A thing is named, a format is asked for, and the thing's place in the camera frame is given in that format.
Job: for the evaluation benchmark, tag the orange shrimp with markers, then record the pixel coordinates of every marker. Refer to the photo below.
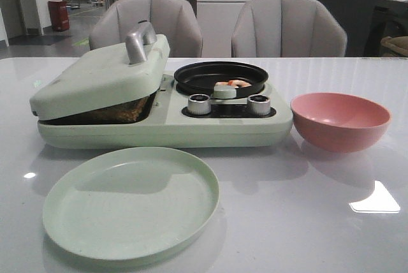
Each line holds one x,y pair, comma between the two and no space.
234,83

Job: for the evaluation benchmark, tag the bread slice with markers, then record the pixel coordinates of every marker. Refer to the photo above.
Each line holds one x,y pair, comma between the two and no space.
124,113

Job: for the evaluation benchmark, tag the breakfast maker hinged lid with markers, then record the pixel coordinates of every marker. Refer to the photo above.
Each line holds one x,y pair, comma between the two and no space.
102,78

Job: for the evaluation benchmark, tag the pink plastic bowl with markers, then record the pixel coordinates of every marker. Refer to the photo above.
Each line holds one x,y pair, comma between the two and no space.
339,122

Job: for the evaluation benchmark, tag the mint green breakfast maker base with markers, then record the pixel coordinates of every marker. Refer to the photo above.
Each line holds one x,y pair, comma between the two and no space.
167,126

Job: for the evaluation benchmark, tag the left silver control knob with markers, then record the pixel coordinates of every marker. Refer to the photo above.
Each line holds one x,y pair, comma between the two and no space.
199,104

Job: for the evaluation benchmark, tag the silver control knob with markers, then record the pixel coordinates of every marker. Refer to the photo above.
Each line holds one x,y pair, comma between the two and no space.
199,104
258,105

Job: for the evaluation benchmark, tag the black round frying pan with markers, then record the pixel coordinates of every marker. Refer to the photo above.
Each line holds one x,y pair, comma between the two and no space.
200,78

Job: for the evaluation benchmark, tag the right silver control knob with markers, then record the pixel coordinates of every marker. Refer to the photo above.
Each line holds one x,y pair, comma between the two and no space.
258,105

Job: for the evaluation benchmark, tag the mint green round plate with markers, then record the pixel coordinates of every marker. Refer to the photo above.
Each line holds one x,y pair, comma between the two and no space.
138,204

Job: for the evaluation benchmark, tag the left grey upholstered chair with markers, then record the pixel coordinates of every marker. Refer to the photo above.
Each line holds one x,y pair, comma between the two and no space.
173,18

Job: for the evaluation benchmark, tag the grey upholstered chair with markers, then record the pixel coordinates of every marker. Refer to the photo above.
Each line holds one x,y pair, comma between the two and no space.
287,28
173,18

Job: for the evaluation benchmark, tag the right grey upholstered chair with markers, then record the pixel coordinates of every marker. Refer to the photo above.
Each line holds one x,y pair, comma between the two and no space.
287,28

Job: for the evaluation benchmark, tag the white refrigerator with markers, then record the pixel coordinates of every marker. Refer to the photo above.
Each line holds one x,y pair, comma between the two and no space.
217,19

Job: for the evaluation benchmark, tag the black washing machine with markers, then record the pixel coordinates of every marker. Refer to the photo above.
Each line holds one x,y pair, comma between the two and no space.
389,18

